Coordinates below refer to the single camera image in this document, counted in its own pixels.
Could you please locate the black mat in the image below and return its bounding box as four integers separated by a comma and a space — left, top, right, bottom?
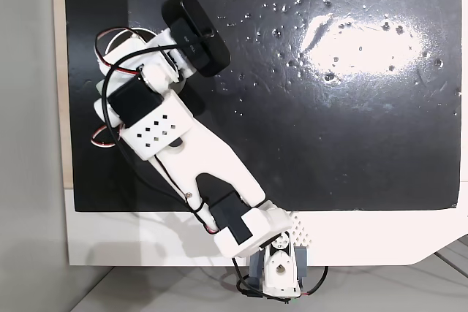
64, 0, 462, 213

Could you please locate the grey table clamp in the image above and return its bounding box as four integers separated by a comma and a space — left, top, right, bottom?
248, 245, 311, 286

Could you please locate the black oval camera box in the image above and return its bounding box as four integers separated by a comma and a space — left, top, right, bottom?
162, 0, 232, 78

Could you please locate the red white black servo cable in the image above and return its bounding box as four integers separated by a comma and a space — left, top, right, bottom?
90, 124, 118, 150
95, 27, 147, 72

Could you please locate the black camera cable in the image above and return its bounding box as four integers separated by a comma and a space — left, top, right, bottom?
102, 26, 220, 235

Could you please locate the black base cable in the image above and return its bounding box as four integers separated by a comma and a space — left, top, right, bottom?
235, 256, 329, 304

